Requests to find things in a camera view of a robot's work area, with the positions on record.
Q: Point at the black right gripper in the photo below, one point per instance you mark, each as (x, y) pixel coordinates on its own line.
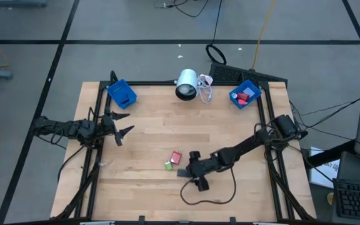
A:
(203, 165)

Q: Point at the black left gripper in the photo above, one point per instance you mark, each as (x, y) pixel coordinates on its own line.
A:
(108, 125)

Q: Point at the black rectangular box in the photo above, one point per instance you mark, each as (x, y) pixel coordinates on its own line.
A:
(182, 173)

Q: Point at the red USB wall charger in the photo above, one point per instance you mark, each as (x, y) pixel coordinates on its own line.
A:
(244, 96)
(176, 157)

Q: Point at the green USB wall charger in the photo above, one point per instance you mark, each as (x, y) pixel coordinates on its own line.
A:
(168, 166)

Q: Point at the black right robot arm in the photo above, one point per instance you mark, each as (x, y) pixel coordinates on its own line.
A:
(248, 145)

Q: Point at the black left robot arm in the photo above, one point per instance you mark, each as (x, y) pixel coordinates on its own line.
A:
(70, 129)

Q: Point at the blue plastic basket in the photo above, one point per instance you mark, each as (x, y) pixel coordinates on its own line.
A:
(255, 93)
(119, 90)

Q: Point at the white spot lamp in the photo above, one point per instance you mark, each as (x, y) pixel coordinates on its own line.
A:
(187, 82)

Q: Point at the black perforated panel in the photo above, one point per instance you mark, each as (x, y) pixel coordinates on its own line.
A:
(239, 75)

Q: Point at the white paper sheet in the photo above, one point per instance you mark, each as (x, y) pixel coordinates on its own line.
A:
(323, 175)

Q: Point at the black keyboard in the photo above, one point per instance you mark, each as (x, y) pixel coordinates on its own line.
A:
(358, 200)

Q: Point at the black table frame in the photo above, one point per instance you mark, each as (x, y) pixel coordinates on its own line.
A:
(103, 103)

